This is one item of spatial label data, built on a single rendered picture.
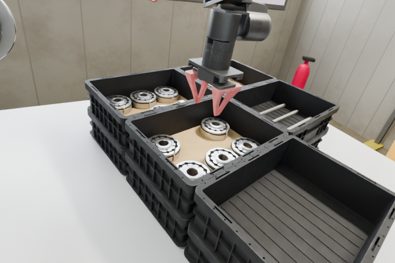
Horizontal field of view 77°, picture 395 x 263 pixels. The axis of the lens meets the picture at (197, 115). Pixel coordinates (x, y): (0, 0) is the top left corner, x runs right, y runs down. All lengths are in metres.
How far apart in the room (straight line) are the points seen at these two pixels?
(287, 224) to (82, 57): 2.08
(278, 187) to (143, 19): 2.00
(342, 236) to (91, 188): 0.69
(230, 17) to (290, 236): 0.49
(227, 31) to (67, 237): 0.61
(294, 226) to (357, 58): 2.75
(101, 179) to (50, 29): 1.63
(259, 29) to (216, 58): 0.10
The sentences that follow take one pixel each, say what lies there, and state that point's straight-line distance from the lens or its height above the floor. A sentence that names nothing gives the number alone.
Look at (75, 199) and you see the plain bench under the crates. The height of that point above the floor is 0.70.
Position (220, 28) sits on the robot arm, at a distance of 0.47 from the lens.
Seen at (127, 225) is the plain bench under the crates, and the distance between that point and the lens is 0.75.
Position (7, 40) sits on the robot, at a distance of 0.80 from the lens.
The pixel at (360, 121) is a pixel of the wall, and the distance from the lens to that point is 3.32.
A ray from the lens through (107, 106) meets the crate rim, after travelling 0.80.
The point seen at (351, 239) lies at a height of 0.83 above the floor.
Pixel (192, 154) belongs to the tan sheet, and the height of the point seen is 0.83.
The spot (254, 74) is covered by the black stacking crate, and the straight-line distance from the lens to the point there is 1.31.
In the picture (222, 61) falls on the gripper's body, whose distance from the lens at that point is 0.48.
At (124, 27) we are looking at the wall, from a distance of 2.39.
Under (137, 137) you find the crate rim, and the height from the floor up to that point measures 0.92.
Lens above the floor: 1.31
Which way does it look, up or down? 29 degrees down
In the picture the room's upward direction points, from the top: 9 degrees clockwise
